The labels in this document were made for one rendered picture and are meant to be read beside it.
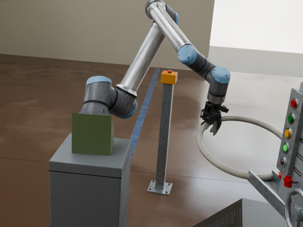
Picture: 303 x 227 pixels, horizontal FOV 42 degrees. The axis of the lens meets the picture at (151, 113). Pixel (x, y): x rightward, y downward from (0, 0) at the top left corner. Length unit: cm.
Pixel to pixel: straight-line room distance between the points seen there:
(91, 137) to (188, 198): 154
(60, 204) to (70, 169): 24
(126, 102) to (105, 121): 25
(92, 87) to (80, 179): 52
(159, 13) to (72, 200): 115
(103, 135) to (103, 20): 610
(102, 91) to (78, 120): 22
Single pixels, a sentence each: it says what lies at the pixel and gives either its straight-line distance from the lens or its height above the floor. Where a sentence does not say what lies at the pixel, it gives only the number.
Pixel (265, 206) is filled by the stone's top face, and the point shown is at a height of 83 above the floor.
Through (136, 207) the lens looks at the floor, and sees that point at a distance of 334.
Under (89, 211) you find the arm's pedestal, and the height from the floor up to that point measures 56.
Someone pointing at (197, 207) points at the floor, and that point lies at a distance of 342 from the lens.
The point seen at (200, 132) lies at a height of 110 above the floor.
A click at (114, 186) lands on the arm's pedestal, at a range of 217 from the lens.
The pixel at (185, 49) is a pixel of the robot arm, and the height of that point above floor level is 150.
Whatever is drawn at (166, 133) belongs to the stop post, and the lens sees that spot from 334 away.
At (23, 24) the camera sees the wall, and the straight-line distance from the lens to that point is 868.
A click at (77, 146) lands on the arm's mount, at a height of 89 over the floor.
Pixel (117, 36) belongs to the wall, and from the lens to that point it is 815.
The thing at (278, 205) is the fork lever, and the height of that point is 106.
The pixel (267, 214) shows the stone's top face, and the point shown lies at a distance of 193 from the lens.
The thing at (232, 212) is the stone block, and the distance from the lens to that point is 196.
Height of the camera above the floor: 184
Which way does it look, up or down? 20 degrees down
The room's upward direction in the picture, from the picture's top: 4 degrees clockwise
